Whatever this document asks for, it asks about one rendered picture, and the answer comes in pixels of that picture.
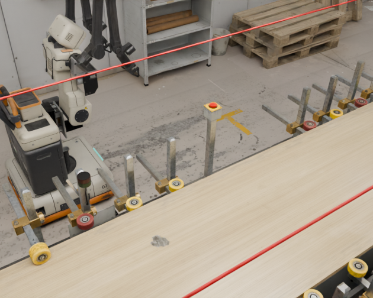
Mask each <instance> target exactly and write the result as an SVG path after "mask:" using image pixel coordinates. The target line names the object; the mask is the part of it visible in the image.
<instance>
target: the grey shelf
mask: <svg viewBox="0 0 373 298"><path fill-rule="evenodd" d="M122 5H123V21H124V38H125V44H126V43H128V42H129V43H131V44H132V45H133V46H134V48H135V49H136V51H135V52H133V53H132V54H131V55H130V56H129V55H127V54H126V55H127V57H128V58H129V59H130V61H134V60H138V59H142V58H145V57H149V56H153V55H155V54H160V53H164V52H166V51H171V50H174V49H177V48H181V47H185V46H189V45H192V44H196V43H200V42H203V41H207V40H210V39H212V36H213V18H214V0H189V6H188V0H157V1H150V0H122ZM192 8H193V10H192ZM189 9H191V10H192V15H198V18H199V20H198V21H197V22H193V23H190V24H186V25H182V26H178V27H175V28H170V29H167V30H163V31H159V32H156V33H152V34H148V35H147V34H146V19H147V18H153V17H158V16H161V15H166V14H172V13H175V12H181V11H186V10H189ZM211 46H212V41H209V42H207V43H203V44H199V45H196V46H192V47H188V48H185V49H182V50H178V51H174V52H171V53H167V54H163V55H160V56H156V57H152V58H149V59H146V60H142V61H138V62H135V64H136V66H135V67H133V68H132V69H134V68H136V67H137V66H138V67H139V75H140V76H141V77H142V78H144V85H145V86H148V85H149V83H148V77H149V76H153V75H156V74H158V73H161V72H164V71H167V70H172V69H176V68H179V67H182V66H186V65H189V64H193V63H196V62H199V61H202V60H206V59H208V64H207V65H206V66H208V67H210V66H211Z"/></svg>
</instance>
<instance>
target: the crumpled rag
mask: <svg viewBox="0 0 373 298"><path fill-rule="evenodd" d="M152 239H153V241H152V242H151V244H152V245H153V246H156V247H158V248H159V247H160V246H162V247H164V246H166V245H169V243H170V242H169V241H168V240H167V239H166V238H165V237H163V238H162V237H160V236H159V235H155V236H153V237H152Z"/></svg>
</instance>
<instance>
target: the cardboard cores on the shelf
mask: <svg viewBox="0 0 373 298"><path fill-rule="evenodd" d="M198 20H199V18H198V15H192V10H191V9H189V10H186V11H181V12H175V13H172V14H166V15H161V16H158V17H153V18H147V19H146V34H147V35H148V34H152V33H156V32H159V31H163V30H167V29H170V28H175V27H178V26H182V25H186V24H190V23H193V22H197V21H198Z"/></svg>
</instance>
